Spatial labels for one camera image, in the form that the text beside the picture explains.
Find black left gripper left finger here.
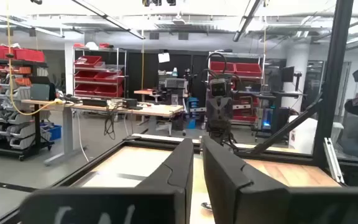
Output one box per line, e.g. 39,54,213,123
19,138,195,224

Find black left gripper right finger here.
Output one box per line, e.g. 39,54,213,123
202,136,358,224

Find wooden workbench with grey legs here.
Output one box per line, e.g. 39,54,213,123
21,98,185,166

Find white paper sign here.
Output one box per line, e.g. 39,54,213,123
157,52,171,64

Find black computer monitor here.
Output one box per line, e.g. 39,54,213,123
280,65,295,83

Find white cabinet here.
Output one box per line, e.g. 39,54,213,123
288,114,344,155

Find long ceiling light fixture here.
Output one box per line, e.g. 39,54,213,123
232,0,262,43
70,0,146,40

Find blue plastic bin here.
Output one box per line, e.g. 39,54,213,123
40,123,63,141

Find red plastic storage bin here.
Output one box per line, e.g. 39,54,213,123
0,45,15,60
12,48,46,63

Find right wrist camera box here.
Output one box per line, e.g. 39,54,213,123
209,78,228,98

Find wire shelf with red bins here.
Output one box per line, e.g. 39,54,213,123
73,46,128,100
208,51,264,126

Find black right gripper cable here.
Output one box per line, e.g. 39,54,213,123
206,52,228,79

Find silver aluminium bracket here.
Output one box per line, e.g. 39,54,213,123
323,138,345,184

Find hanging yellow cable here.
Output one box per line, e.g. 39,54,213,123
6,0,65,116

